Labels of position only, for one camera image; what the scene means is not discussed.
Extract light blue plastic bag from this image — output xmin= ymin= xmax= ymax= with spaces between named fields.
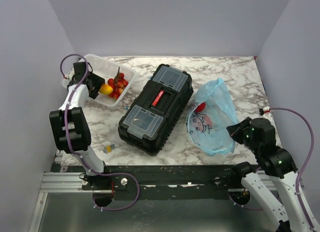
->
xmin=186 ymin=78 xmax=238 ymax=156

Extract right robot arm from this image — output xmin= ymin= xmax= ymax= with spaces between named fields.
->
xmin=226 ymin=117 xmax=320 ymax=231

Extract red fake cherry tomatoes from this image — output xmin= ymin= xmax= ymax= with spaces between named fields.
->
xmin=107 ymin=68 xmax=129 ymax=100

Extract orange fake fruit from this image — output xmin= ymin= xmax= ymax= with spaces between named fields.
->
xmin=98 ymin=83 xmax=114 ymax=95

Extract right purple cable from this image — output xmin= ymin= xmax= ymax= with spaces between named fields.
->
xmin=227 ymin=107 xmax=315 ymax=230

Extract white perforated plastic basket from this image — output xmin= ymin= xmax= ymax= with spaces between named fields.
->
xmin=61 ymin=54 xmax=137 ymax=107

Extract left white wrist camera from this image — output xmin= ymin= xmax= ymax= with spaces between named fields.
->
xmin=64 ymin=68 xmax=75 ymax=81

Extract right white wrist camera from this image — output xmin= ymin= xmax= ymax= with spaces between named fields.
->
xmin=259 ymin=107 xmax=271 ymax=116

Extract red fake apple in bag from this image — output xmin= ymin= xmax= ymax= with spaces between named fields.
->
xmin=195 ymin=102 xmax=206 ymax=113

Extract black plastic toolbox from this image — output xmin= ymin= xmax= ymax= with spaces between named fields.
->
xmin=118 ymin=64 xmax=194 ymax=156

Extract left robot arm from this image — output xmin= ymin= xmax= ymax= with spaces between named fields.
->
xmin=49 ymin=62 xmax=111 ymax=189

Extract black mounting base rail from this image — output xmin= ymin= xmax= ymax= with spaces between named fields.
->
xmin=52 ymin=165 xmax=244 ymax=200

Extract small yellow metal connector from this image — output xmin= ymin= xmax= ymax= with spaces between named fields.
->
xmin=103 ymin=144 xmax=115 ymax=154

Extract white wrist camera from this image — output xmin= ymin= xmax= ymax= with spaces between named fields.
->
xmin=259 ymin=107 xmax=271 ymax=116
xmin=64 ymin=68 xmax=75 ymax=81

